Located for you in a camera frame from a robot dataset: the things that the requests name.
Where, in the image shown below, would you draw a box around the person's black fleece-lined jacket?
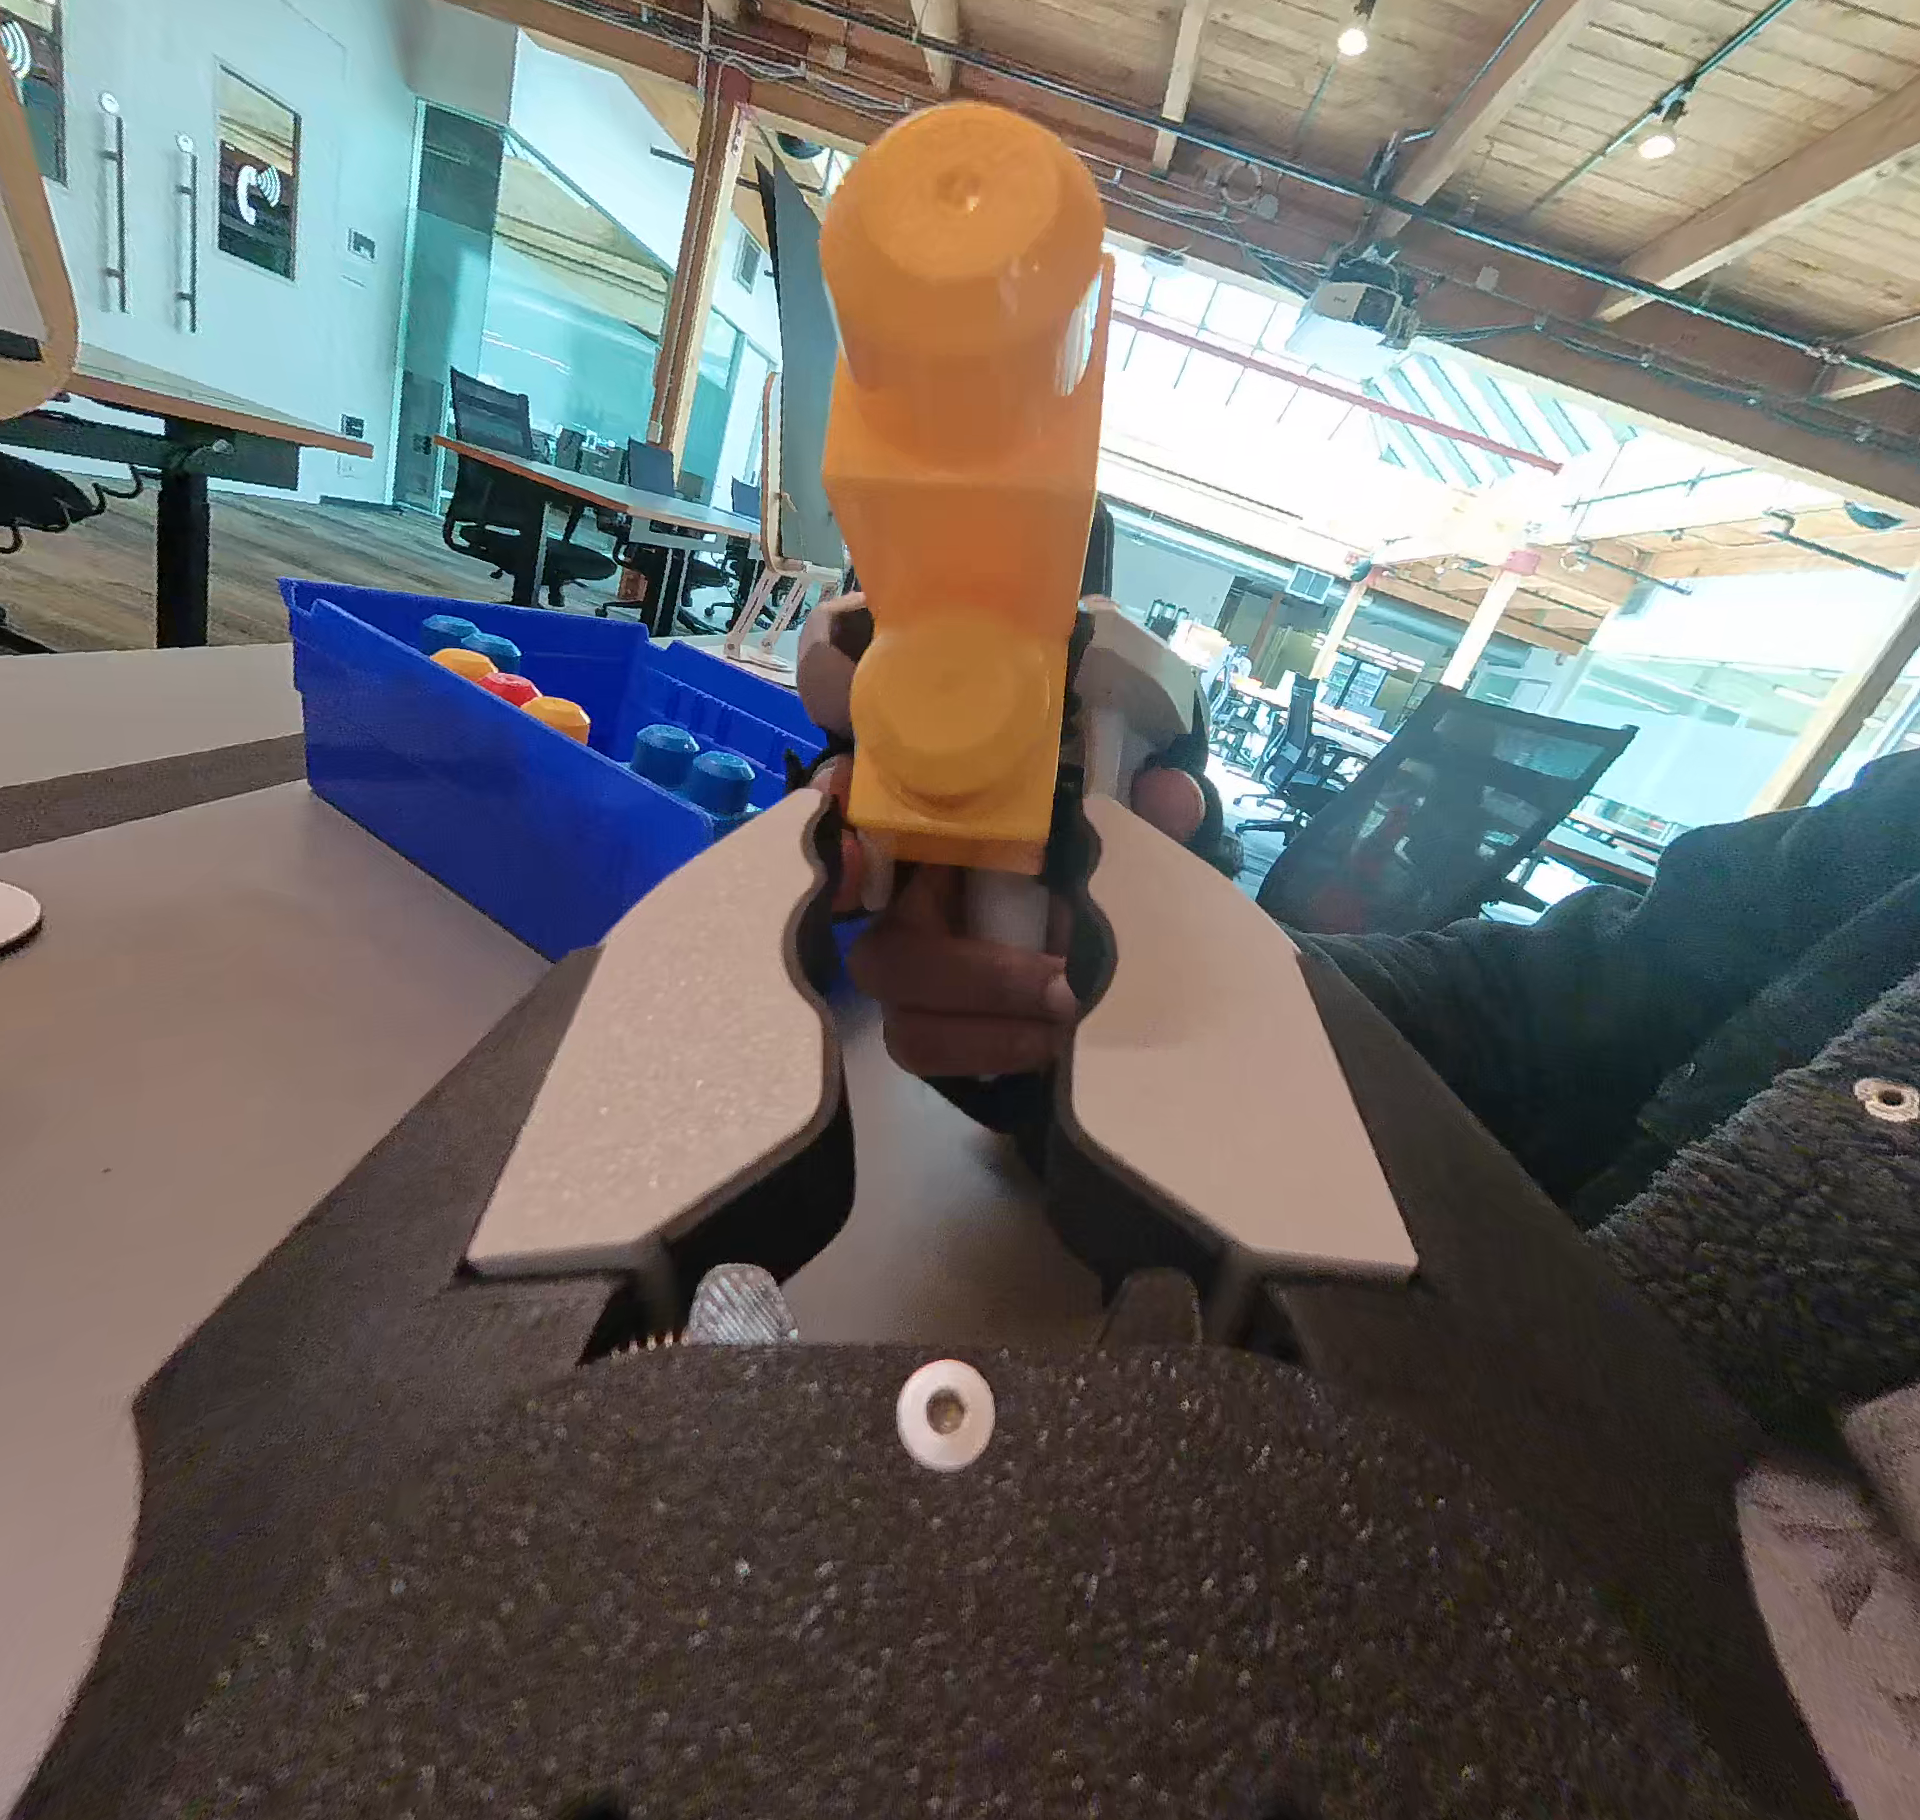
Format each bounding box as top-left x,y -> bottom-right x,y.
1590,973 -> 1920,1418

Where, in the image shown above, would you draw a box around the ceiling-mounted projector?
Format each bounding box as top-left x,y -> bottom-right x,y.
1294,251 -> 1419,352

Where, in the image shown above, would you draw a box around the yellow two-stud block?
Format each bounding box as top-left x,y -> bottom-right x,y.
845,605 -> 1085,880

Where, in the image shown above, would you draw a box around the wooden-top office desk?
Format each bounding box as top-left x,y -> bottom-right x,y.
432,432 -> 768,638
67,363 -> 374,648

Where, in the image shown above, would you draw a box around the red ceiling pipe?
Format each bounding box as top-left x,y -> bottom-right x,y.
1110,309 -> 1566,476

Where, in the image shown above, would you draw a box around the document stand with dark back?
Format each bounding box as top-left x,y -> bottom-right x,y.
724,162 -> 857,673

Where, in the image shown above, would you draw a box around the black mesh office chair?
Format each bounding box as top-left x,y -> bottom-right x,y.
1258,683 -> 1640,937

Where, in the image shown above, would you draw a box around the blue plastic bin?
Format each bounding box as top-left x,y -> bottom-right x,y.
276,579 -> 843,964

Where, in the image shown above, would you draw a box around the rows of office desks and chairs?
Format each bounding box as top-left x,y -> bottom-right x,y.
1155,620 -> 1667,892

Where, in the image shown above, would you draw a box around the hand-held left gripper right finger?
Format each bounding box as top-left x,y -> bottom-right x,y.
1045,788 -> 1423,1342

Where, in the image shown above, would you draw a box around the white stand with wooden board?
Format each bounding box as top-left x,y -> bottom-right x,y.
0,50 -> 80,955

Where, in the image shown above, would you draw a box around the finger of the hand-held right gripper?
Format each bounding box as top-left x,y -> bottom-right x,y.
1077,598 -> 1205,735

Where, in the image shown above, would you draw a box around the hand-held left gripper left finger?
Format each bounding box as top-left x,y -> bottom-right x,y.
462,785 -> 860,1342

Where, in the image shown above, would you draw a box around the heap of coloured blocks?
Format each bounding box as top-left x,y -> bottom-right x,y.
420,613 -> 763,820

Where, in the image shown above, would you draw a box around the yellow one-stud block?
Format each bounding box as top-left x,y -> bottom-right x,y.
819,98 -> 1117,623

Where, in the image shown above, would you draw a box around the person's right hand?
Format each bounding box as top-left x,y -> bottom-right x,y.
845,860 -> 1085,1091

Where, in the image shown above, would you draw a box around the person's grey printed sweatshirt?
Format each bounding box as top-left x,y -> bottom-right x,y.
1738,1393 -> 1920,1820

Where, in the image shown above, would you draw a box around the phone icon wall sign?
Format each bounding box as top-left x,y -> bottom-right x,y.
213,62 -> 302,281
0,0 -> 65,187

